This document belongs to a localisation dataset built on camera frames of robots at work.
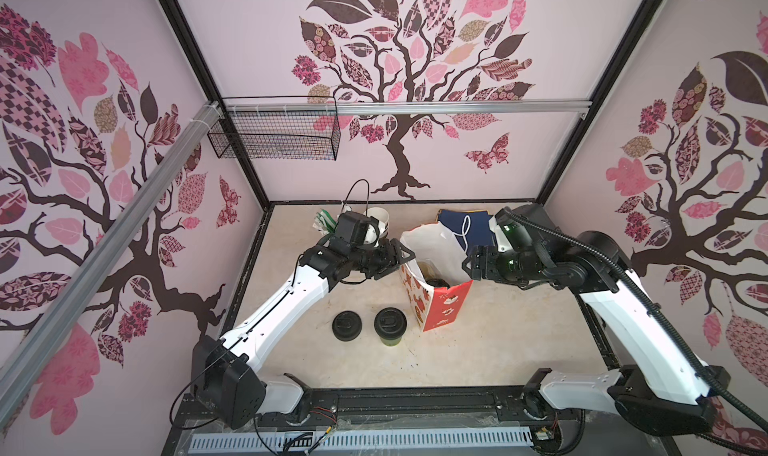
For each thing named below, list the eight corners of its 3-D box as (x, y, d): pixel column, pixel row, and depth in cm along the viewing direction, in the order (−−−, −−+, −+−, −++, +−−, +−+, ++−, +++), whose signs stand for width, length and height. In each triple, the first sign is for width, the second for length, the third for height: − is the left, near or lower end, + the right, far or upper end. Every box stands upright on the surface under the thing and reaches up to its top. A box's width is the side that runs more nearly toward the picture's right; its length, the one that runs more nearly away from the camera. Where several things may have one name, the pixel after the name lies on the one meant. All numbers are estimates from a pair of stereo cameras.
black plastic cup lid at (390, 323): (387, 354, 83) (387, 340, 75) (373, 333, 87) (371, 317, 78) (408, 338, 86) (410, 323, 77) (393, 318, 90) (394, 301, 81)
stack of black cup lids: (332, 341, 87) (330, 337, 84) (335, 314, 92) (334, 310, 90) (361, 341, 87) (360, 337, 84) (363, 314, 92) (362, 310, 90)
